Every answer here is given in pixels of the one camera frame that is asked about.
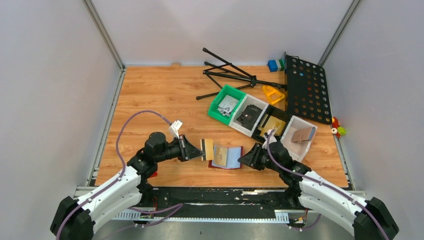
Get white bin at end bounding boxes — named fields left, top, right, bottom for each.
left=280, top=116, right=318, bottom=162

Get black parts in bin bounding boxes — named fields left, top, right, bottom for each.
left=236, top=104, right=262, bottom=130

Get green plastic bin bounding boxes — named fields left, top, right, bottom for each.
left=207, top=85, right=247, bottom=126

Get green toy block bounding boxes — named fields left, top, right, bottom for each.
left=278, top=58, right=286, bottom=71

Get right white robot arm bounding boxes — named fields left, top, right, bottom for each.
left=238, top=141, right=400, bottom=240

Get yellow plastic triangle piece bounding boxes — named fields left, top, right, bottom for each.
left=262, top=85, right=286, bottom=105

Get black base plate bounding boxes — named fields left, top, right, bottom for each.
left=136, top=187, right=306, bottom=219

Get red leather card holder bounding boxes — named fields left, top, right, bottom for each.
left=208, top=145, right=244, bottom=170

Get colourful small toy pile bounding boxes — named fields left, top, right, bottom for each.
left=331, top=117, right=347, bottom=139

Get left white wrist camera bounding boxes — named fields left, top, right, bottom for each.
left=168, top=119, right=183, bottom=139

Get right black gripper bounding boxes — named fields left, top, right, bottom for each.
left=237, top=143, right=282, bottom=174

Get white bin with black parts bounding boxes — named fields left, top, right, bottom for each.
left=229, top=94, right=269, bottom=137

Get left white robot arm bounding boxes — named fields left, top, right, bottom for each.
left=50, top=132, right=205, bottom=240

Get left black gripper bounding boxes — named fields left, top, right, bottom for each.
left=155, top=134, right=205, bottom=163

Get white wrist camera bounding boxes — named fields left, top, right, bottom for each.
left=262, top=129, right=277, bottom=149
left=168, top=119, right=183, bottom=139

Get brown leather card pouch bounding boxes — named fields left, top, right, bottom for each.
left=291, top=127, right=316, bottom=143

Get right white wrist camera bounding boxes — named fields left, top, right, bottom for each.
left=262, top=129, right=277, bottom=149

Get black plastic bin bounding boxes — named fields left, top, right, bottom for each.
left=251, top=105, right=293, bottom=143

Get black folding tripod stand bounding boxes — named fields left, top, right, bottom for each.
left=202, top=47, right=288, bottom=94

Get grey metal parts in bin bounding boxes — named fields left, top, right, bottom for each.
left=217, top=95, right=239, bottom=117

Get gold credit card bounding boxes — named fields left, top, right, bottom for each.
left=200, top=138, right=214, bottom=161

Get black perforated metal panel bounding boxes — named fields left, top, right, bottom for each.
left=284, top=54, right=333, bottom=125

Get blue toy block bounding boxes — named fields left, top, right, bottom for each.
left=267, top=59, right=282, bottom=72

